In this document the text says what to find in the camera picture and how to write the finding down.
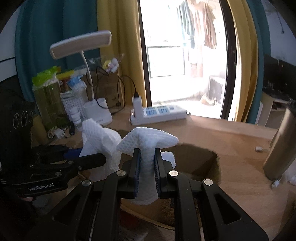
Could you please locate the steel travel tumbler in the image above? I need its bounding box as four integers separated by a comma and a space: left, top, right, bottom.
263, 106, 295, 181

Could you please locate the person left hand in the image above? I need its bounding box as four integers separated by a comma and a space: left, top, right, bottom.
22, 197, 33, 202

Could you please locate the black monitor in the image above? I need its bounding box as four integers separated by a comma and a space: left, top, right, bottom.
262, 54, 295, 101

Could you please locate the black charger cable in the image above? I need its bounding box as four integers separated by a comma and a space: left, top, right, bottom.
86, 66, 139, 115

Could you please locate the teal left curtain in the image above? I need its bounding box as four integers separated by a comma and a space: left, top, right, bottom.
15, 1, 100, 102

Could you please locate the white perforated organizer basket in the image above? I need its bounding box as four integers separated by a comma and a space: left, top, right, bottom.
60, 88, 89, 121

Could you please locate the green snack bag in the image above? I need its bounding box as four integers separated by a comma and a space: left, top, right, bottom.
32, 66, 66, 131

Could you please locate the teal curtain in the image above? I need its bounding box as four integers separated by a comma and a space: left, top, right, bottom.
246, 1, 271, 124
15, 1, 100, 102

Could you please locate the yellow right curtain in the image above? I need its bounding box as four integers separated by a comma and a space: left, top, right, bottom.
228, 1, 258, 122

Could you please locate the yellow curtain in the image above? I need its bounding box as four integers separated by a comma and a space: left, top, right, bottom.
228, 1, 258, 122
97, 1, 147, 106

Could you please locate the white waffle cloth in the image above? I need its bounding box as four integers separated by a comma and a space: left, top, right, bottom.
80, 119, 122, 182

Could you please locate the white power strip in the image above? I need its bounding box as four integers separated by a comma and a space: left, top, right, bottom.
130, 105, 187, 126

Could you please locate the yellow left curtain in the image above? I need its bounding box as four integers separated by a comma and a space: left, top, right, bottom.
97, 1, 147, 106

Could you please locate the white desk lamp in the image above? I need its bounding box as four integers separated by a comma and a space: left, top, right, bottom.
49, 30, 112, 126

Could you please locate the white tv stand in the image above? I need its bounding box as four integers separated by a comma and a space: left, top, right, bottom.
255, 92, 289, 129

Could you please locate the white pill bottle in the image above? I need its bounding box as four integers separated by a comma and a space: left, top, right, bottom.
70, 107, 83, 132

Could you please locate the teal right curtain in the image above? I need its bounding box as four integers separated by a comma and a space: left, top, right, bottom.
246, 1, 271, 124

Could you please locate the cardboard box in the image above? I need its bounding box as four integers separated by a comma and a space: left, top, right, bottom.
78, 128, 222, 230

